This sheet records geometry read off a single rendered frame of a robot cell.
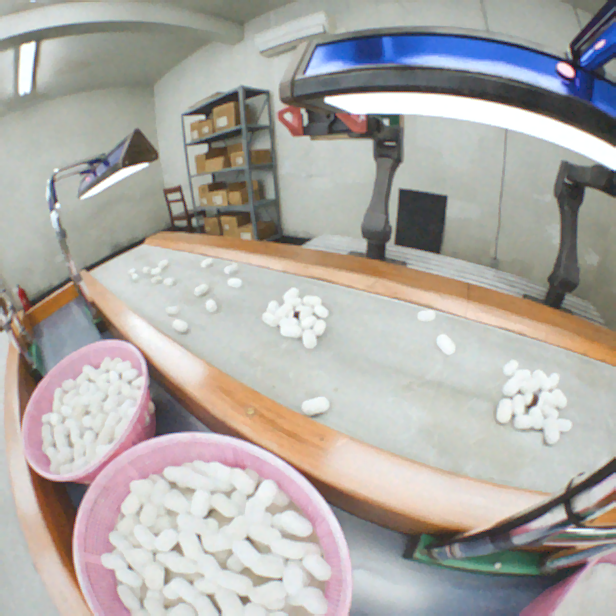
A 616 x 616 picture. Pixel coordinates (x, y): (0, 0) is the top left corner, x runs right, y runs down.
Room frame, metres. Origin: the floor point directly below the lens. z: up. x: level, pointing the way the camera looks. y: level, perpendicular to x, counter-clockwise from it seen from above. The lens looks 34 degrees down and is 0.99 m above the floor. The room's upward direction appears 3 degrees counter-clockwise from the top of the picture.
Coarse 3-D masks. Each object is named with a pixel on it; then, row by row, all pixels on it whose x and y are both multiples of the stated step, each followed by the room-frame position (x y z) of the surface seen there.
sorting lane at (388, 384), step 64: (128, 256) 0.84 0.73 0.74; (192, 256) 0.71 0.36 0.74; (192, 320) 0.36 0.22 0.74; (256, 320) 0.35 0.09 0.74; (384, 320) 0.33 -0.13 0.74; (448, 320) 0.31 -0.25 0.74; (256, 384) 0.21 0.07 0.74; (320, 384) 0.20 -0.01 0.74; (384, 384) 0.19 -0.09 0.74; (448, 384) 0.18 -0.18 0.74; (576, 384) 0.10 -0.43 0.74; (384, 448) 0.10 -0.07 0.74; (448, 448) 0.09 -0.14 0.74; (512, 448) 0.06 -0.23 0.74; (576, 448) 0.01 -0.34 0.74
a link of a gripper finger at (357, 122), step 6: (336, 114) 0.38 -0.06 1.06; (342, 114) 0.39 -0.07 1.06; (354, 114) 0.42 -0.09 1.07; (360, 114) 0.42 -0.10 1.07; (366, 114) 0.42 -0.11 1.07; (342, 120) 0.40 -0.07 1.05; (348, 120) 0.40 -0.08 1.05; (354, 120) 0.40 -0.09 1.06; (360, 120) 0.41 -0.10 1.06; (366, 120) 0.43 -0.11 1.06; (348, 126) 0.41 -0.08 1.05; (354, 126) 0.41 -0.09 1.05; (360, 126) 0.41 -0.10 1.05; (354, 132) 0.43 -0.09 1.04; (360, 132) 0.43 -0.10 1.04
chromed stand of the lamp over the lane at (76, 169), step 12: (96, 156) 0.53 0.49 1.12; (60, 168) 0.45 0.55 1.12; (72, 168) 0.48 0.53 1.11; (84, 168) 0.61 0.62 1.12; (48, 180) 0.42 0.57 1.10; (60, 180) 0.54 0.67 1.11; (48, 192) 0.42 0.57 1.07; (48, 204) 0.50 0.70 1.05; (60, 216) 0.43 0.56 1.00; (60, 228) 0.42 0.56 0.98; (60, 240) 0.42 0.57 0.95; (72, 252) 0.43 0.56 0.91; (72, 264) 0.42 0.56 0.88; (72, 276) 0.50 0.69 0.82; (84, 288) 0.43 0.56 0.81; (84, 300) 0.42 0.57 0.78; (96, 312) 0.43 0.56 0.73; (96, 324) 0.41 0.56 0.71
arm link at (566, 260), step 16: (576, 192) 0.46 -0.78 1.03; (560, 208) 0.49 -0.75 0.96; (576, 208) 0.44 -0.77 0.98; (560, 224) 0.47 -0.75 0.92; (576, 224) 0.42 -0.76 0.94; (560, 240) 0.45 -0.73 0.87; (576, 240) 0.40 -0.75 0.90; (560, 256) 0.41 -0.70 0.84; (576, 256) 0.38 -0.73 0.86; (560, 272) 0.38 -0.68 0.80; (576, 272) 0.35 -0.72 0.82
